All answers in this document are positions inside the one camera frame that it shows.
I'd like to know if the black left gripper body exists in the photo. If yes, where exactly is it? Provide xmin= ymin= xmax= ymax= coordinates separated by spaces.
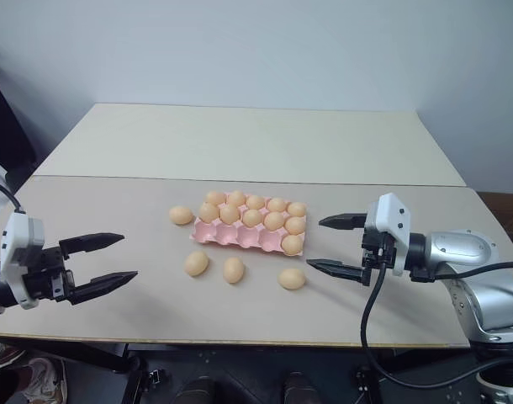
xmin=23 ymin=245 xmax=78 ymax=305

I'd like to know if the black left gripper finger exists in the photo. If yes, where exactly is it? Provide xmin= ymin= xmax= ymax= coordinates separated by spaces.
xmin=66 ymin=270 xmax=140 ymax=306
xmin=58 ymin=231 xmax=126 ymax=258

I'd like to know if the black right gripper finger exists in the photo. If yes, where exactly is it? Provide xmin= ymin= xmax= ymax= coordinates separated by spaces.
xmin=306 ymin=258 xmax=371 ymax=288
xmin=318 ymin=212 xmax=369 ymax=231

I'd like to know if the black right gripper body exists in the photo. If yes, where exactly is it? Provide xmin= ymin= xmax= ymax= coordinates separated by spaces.
xmin=360 ymin=228 xmax=399 ymax=288

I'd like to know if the pink egg tray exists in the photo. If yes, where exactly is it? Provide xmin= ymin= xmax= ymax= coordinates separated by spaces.
xmin=190 ymin=191 xmax=309 ymax=259

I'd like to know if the white brown shoe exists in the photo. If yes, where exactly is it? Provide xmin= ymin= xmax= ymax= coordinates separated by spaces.
xmin=0 ymin=339 xmax=27 ymax=375

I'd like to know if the white pink sneaker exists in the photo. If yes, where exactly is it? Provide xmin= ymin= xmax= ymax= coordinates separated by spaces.
xmin=21 ymin=356 xmax=69 ymax=404

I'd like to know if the dark brown rounded shape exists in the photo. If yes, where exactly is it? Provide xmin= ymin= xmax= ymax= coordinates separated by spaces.
xmin=281 ymin=371 xmax=321 ymax=404
xmin=171 ymin=375 xmax=219 ymax=404

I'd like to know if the silver robot body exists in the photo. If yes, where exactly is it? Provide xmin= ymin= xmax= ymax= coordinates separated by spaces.
xmin=475 ymin=360 xmax=513 ymax=404

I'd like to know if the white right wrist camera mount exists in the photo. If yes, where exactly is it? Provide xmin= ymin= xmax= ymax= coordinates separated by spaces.
xmin=363 ymin=192 xmax=411 ymax=277

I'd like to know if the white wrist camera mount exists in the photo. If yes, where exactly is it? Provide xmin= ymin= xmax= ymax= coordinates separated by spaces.
xmin=363 ymin=192 xmax=411 ymax=277
xmin=0 ymin=211 xmax=45 ymax=311

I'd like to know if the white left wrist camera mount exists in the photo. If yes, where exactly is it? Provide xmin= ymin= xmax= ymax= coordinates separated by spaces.
xmin=0 ymin=211 xmax=45 ymax=311

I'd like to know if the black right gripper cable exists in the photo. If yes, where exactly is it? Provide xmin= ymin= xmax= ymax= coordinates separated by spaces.
xmin=360 ymin=252 xmax=500 ymax=389

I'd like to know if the black table frame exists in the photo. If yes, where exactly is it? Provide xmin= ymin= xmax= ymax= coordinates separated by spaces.
xmin=0 ymin=334 xmax=472 ymax=404

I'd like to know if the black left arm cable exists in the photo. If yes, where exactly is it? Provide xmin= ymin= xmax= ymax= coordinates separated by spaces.
xmin=0 ymin=177 xmax=26 ymax=216

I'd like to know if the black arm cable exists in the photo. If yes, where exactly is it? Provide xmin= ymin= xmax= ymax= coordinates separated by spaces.
xmin=0 ymin=177 xmax=26 ymax=216
xmin=424 ymin=260 xmax=513 ymax=282

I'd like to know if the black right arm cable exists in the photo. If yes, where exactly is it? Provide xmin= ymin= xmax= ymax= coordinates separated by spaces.
xmin=424 ymin=260 xmax=513 ymax=282

